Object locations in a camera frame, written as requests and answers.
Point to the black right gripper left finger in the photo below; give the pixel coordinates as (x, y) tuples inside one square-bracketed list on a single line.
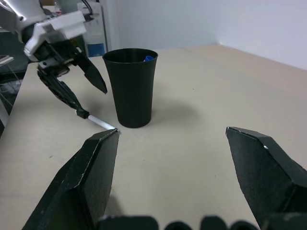
[(81, 187)]

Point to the white marker with black cap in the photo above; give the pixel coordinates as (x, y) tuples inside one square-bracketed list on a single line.
[(100, 122)]

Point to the white cabinet with blue label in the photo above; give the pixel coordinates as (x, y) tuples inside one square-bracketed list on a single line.
[(96, 31)]

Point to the black plastic cup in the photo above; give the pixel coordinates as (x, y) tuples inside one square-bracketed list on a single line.
[(134, 95)]

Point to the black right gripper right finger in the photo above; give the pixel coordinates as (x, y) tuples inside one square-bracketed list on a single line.
[(266, 175)]

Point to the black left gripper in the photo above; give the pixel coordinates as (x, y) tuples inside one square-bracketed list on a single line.
[(55, 56)]

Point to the white marker with blue cap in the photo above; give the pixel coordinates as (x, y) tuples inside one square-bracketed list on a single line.
[(148, 58)]

